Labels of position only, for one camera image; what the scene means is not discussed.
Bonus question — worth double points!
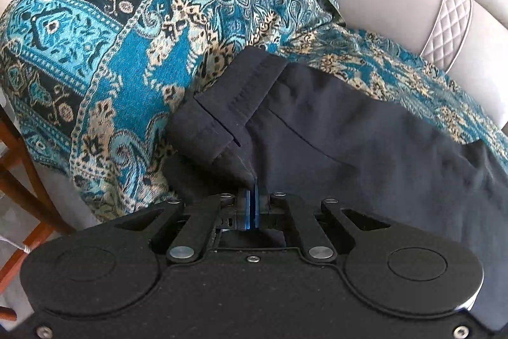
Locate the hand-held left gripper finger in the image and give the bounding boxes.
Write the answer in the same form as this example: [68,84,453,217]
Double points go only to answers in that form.
[252,190,392,265]
[113,190,252,265]

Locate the teal paisley patterned blanket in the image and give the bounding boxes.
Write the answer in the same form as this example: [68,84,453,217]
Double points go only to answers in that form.
[0,0,508,233]

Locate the white cord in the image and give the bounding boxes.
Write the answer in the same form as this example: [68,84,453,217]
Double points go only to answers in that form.
[0,235,30,254]

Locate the brown wooden chair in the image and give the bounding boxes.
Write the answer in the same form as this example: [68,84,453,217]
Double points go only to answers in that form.
[0,111,77,320]

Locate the black pants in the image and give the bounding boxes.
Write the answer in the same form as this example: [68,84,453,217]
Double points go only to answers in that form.
[164,45,508,336]

